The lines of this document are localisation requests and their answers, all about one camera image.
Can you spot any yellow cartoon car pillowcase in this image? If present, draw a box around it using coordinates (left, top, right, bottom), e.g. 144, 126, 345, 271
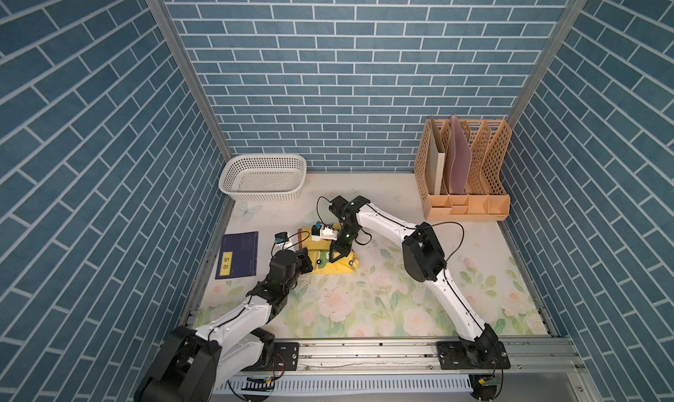
298, 223, 360, 275

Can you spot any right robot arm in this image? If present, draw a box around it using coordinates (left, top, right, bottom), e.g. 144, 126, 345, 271
328, 196, 500, 366

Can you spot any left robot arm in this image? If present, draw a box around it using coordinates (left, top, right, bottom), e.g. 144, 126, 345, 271
133, 249, 312, 401

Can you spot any dark blue book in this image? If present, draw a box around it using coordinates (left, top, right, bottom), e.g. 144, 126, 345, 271
215, 232, 258, 280

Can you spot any white perforated plastic basket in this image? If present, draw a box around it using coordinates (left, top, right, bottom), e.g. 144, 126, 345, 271
219, 154, 307, 202

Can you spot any beige folder in organizer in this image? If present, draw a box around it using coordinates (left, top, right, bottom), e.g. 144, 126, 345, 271
425, 118, 448, 195

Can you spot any pink folder in organizer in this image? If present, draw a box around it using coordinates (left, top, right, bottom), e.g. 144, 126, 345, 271
449, 115, 472, 194

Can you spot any orange plastic file organizer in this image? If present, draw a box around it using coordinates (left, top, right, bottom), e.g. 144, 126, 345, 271
414, 118, 512, 221

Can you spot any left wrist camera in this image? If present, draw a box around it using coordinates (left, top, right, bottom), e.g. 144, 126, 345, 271
275, 232, 289, 246

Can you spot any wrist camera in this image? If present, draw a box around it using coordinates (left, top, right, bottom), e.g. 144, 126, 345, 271
275, 232, 289, 246
311, 222, 341, 242

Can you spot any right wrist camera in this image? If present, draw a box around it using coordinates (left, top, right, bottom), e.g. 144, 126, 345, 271
311, 222, 341, 242

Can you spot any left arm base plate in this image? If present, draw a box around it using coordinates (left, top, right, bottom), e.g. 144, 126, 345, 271
245, 342, 300, 373

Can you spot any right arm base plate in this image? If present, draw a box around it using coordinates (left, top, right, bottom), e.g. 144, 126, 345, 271
436, 340, 511, 370

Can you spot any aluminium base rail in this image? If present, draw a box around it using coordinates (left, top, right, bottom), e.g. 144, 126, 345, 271
277, 335, 584, 375

